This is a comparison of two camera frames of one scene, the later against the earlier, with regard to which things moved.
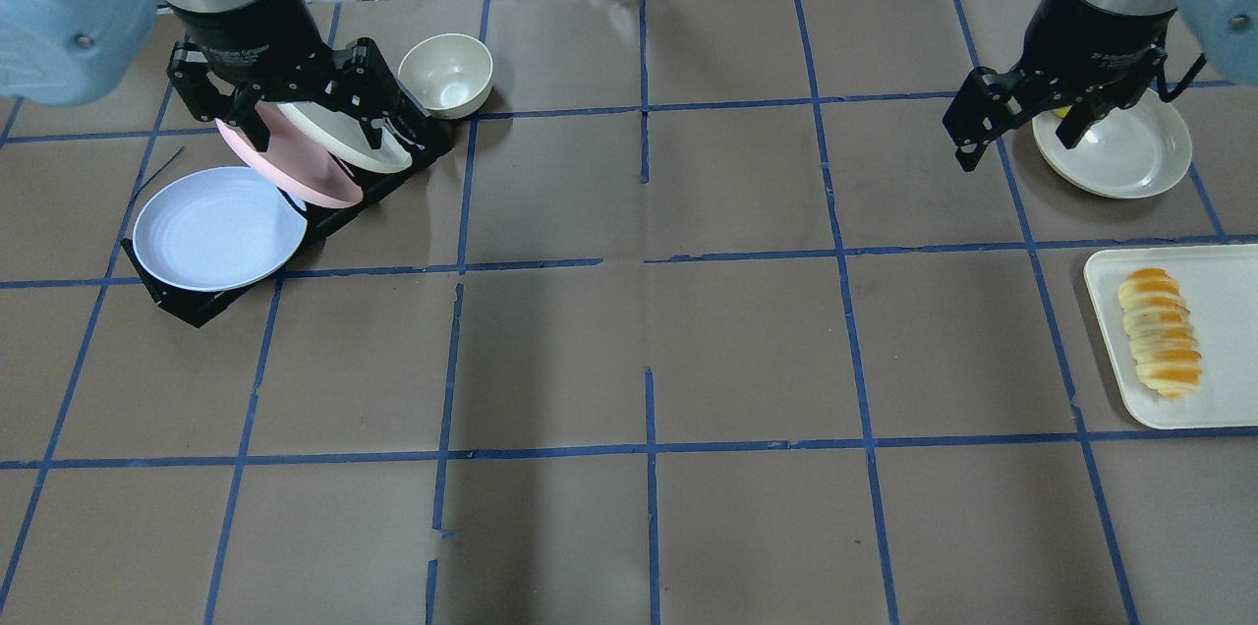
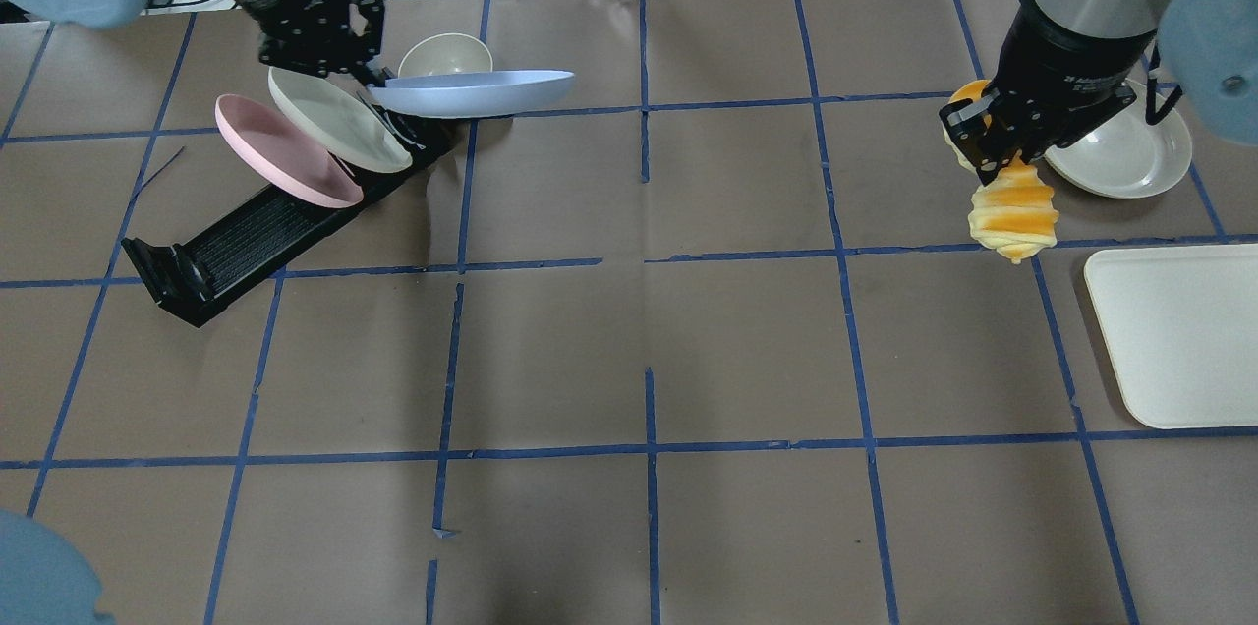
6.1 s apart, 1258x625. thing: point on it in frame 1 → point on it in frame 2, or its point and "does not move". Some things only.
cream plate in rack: (343, 135) does not move
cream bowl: (450, 74) does not move
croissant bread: (1158, 324) → (1014, 214)
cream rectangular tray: (1220, 284) does not move
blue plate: (213, 228) → (469, 93)
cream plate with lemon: (1126, 153) does not move
